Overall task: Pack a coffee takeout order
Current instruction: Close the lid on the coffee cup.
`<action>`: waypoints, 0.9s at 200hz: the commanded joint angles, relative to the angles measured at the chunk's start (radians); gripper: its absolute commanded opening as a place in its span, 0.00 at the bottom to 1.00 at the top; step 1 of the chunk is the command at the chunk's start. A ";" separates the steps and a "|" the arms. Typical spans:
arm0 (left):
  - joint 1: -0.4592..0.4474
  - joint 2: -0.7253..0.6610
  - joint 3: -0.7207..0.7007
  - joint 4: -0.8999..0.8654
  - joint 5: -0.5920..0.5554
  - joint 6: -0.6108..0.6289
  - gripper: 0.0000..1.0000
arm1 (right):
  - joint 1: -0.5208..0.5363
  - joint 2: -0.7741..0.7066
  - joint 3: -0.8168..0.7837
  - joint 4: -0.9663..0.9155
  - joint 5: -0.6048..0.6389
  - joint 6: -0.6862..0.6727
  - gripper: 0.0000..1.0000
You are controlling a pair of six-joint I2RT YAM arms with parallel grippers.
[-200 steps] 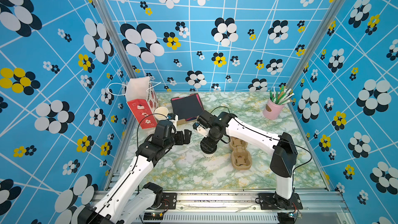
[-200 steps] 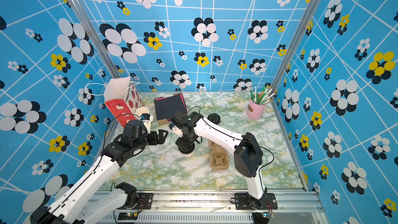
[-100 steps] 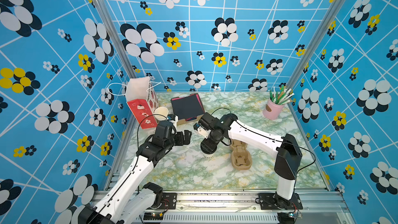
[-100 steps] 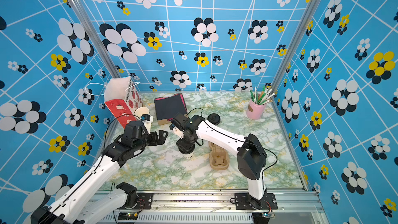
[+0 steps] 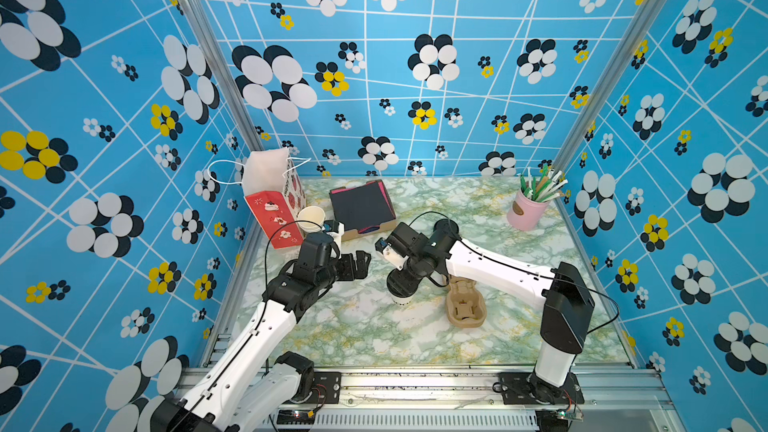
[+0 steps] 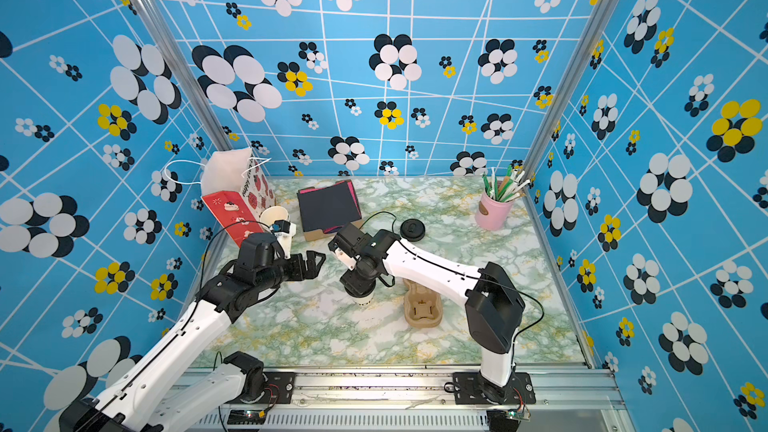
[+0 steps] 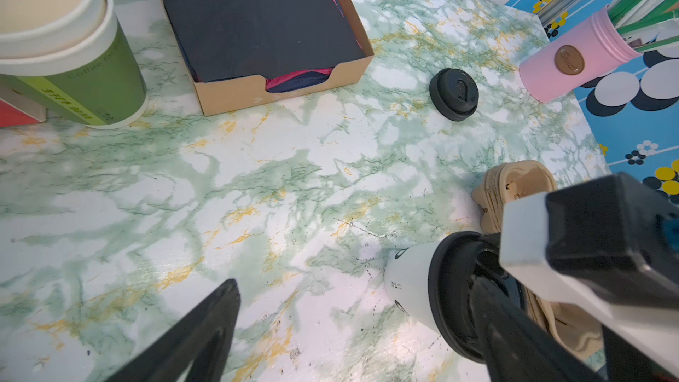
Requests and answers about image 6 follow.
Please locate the black plastic cup lids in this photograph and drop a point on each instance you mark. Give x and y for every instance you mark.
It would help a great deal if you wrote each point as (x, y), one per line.
(413, 230)

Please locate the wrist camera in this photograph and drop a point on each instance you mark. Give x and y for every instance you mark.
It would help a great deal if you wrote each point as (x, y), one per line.
(336, 249)
(284, 232)

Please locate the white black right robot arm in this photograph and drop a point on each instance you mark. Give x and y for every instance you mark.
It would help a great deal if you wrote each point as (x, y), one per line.
(493, 305)

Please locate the aluminium corner post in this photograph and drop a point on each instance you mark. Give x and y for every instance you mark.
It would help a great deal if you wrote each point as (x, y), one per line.
(157, 27)
(595, 26)

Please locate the green white wrapped straws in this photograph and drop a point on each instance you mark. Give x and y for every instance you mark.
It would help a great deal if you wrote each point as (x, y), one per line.
(508, 188)

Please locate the right aluminium corner post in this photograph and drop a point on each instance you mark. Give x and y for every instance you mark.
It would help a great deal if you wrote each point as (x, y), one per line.
(595, 26)

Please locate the red white paper gift bag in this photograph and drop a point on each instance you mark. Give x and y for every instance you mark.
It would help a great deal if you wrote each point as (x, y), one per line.
(235, 190)

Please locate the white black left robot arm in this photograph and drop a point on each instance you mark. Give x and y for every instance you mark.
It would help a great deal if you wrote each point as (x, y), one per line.
(140, 400)

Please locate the left aluminium corner post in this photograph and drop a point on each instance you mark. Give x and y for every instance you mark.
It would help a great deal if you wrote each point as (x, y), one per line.
(157, 27)

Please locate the pink cup straw holder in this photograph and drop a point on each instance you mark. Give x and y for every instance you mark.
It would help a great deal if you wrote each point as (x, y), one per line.
(491, 214)

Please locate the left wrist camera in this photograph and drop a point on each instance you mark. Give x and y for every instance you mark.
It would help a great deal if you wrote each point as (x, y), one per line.
(284, 232)

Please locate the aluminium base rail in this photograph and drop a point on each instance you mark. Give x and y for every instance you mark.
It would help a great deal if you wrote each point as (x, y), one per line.
(565, 397)

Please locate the brown pulp cup carrier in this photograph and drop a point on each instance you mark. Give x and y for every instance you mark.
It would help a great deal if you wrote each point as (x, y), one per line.
(423, 307)

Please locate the white green paper cup stack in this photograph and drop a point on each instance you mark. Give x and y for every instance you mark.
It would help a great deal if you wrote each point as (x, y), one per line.
(271, 214)

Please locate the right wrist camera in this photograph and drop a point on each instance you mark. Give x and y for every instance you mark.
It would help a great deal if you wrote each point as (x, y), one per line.
(336, 249)

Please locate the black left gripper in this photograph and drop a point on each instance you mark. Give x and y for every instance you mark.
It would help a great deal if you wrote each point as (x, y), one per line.
(303, 272)

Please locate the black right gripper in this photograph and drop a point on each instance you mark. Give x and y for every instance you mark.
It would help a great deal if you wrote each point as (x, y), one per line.
(350, 281)

